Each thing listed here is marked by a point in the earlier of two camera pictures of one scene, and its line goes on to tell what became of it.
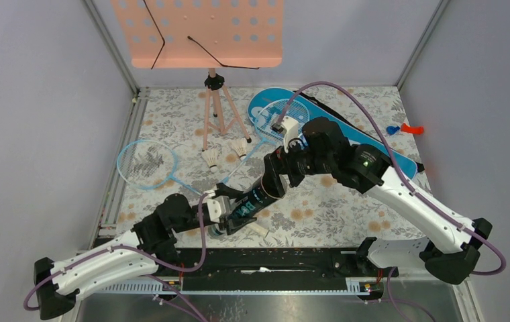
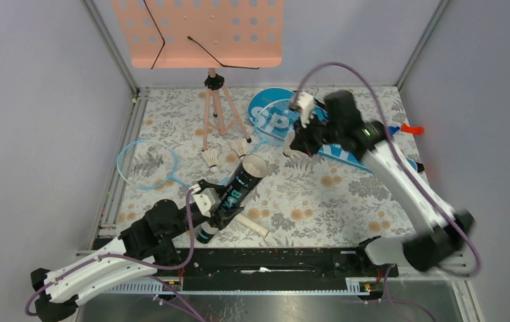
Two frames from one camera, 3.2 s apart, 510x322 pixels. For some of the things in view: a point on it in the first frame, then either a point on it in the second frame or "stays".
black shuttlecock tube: x=271 y=187 → x=251 y=170
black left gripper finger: x=223 y=190 → x=221 y=188
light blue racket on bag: x=270 y=113 stays
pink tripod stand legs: x=215 y=82 stays
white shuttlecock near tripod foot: x=239 y=145 stays
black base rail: x=269 y=269 stays
